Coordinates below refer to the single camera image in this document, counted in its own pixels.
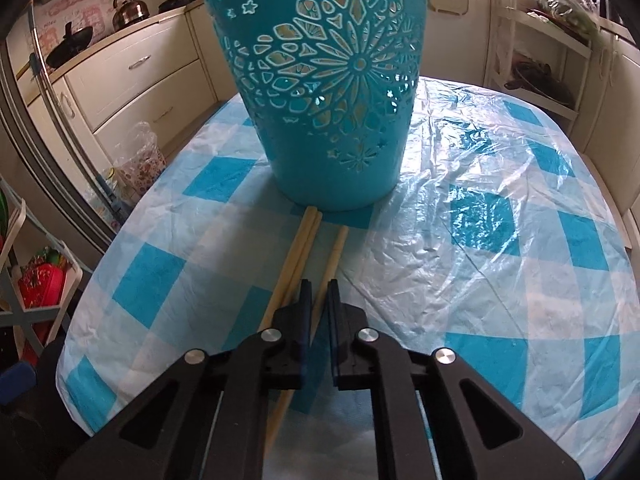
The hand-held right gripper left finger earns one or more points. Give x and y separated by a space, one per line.
306 320

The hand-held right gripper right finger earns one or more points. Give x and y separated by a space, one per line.
332 320

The wooden chopstick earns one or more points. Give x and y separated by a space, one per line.
292 250
335 250
306 250

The teal perforated plastic basket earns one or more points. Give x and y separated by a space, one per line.
330 170

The blue white checkered tablecloth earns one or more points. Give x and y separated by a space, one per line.
475 285

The floral plastic bag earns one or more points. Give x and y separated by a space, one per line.
140 165

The red container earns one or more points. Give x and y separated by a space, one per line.
42 285

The cream drawer cabinet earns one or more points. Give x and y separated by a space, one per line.
140 85

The stainless steel refrigerator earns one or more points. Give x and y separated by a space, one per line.
40 160

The dark lidded pan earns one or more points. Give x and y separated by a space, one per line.
545 85

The cream door cabinets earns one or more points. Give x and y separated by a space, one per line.
605 110

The white shelf rack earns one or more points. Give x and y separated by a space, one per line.
550 45

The steel kettle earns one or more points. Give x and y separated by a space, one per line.
130 12

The black wok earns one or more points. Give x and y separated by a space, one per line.
70 45

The bag of green vegetables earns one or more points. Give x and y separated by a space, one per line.
565 5

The pink patterned wall sticker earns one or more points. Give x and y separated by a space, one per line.
85 15

